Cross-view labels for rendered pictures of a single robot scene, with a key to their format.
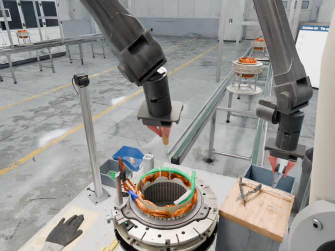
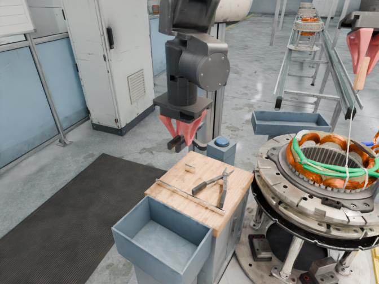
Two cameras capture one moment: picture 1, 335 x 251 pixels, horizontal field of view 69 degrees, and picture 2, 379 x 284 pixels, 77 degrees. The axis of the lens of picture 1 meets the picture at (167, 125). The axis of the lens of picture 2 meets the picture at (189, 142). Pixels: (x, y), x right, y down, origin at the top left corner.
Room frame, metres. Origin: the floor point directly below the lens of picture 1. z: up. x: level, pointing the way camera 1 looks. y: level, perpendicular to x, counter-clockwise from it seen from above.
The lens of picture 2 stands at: (1.04, -0.33, 1.46)
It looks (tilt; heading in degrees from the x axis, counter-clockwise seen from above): 33 degrees down; 179
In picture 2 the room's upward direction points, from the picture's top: straight up
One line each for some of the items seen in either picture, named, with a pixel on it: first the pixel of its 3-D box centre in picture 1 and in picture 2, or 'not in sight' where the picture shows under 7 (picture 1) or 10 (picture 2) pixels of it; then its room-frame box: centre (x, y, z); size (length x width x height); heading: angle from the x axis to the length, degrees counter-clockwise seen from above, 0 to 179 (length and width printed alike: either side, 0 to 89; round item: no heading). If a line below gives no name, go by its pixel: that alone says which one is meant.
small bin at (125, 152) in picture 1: (129, 158); not in sight; (1.25, 0.23, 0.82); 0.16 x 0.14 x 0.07; 69
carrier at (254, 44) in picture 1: (258, 49); not in sight; (4.67, -1.68, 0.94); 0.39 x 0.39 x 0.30
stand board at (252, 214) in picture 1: (257, 204); (201, 186); (0.61, -0.29, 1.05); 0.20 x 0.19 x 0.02; 147
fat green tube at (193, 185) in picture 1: (189, 187); (300, 145); (0.58, -0.06, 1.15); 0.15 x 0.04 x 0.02; 152
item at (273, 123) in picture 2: not in sight; (281, 150); (0.28, 0.04, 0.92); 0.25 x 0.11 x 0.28; 84
